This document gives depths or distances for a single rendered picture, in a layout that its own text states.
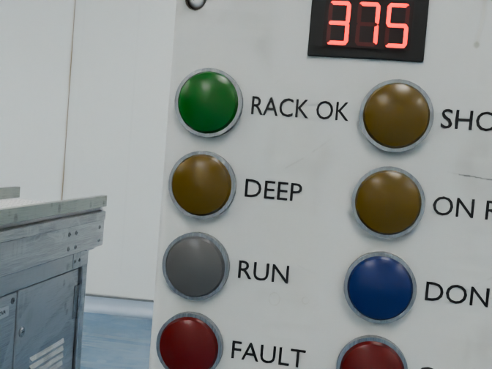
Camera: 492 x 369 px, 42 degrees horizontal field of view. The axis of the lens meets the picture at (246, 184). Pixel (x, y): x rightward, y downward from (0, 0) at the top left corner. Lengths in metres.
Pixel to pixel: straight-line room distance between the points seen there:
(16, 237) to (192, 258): 1.19
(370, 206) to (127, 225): 3.85
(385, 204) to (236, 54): 0.09
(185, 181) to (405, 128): 0.10
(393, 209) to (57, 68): 4.01
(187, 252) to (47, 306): 1.48
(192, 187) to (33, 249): 1.27
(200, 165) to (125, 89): 3.82
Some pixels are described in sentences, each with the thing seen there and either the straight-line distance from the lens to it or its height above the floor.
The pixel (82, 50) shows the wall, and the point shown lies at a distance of 4.20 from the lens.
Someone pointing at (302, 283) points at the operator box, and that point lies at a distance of 0.28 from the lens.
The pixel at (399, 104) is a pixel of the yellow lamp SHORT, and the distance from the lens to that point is 0.27.
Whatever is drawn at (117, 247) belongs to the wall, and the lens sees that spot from 4.13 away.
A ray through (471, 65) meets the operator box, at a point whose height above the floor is 1.12.
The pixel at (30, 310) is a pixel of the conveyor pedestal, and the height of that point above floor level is 0.65.
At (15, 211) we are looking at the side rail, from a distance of 1.44.
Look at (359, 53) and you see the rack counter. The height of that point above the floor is 1.13.
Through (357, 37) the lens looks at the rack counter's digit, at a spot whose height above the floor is 1.13.
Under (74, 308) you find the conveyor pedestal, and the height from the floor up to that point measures 0.60.
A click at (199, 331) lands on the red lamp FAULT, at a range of 0.29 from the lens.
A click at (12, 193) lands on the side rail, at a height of 0.90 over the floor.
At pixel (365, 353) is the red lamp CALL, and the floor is 1.00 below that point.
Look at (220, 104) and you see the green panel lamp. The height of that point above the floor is 1.10.
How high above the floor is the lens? 1.08
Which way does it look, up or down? 3 degrees down
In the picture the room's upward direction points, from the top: 5 degrees clockwise
